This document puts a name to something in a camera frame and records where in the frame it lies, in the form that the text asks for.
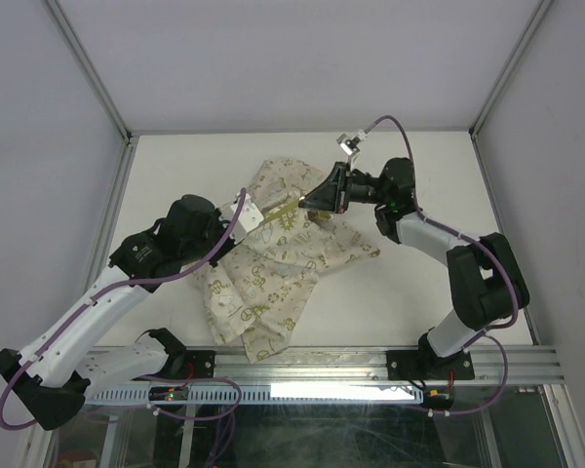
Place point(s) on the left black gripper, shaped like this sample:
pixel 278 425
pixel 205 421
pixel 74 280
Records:
pixel 222 225

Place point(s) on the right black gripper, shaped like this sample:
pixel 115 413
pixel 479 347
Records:
pixel 333 192

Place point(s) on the cream green printed jacket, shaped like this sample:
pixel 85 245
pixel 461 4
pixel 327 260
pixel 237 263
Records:
pixel 257 292

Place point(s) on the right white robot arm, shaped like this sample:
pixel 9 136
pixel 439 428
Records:
pixel 485 281

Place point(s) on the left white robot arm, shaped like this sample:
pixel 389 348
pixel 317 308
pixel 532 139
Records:
pixel 134 272

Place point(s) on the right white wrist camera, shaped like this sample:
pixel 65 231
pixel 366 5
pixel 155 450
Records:
pixel 350 145

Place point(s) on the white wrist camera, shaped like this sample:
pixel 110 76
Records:
pixel 350 145
pixel 245 217

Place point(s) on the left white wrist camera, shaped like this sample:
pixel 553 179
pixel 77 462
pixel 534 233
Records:
pixel 245 217

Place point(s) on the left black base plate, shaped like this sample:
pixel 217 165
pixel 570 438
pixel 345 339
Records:
pixel 189 364

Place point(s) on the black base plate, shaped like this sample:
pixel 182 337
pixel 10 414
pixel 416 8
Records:
pixel 411 364
pixel 189 364

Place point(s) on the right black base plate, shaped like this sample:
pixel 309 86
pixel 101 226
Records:
pixel 411 364

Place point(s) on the slotted grey cable duct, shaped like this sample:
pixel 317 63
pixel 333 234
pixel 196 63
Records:
pixel 285 393

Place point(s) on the right aluminium frame post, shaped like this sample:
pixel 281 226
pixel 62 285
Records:
pixel 511 65

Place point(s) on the aluminium frame post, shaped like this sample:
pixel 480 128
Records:
pixel 511 65
pixel 76 48

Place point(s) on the left aluminium frame post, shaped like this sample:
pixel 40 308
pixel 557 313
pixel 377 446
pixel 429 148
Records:
pixel 76 48

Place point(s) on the aluminium mounting rail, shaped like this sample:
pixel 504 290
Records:
pixel 514 365

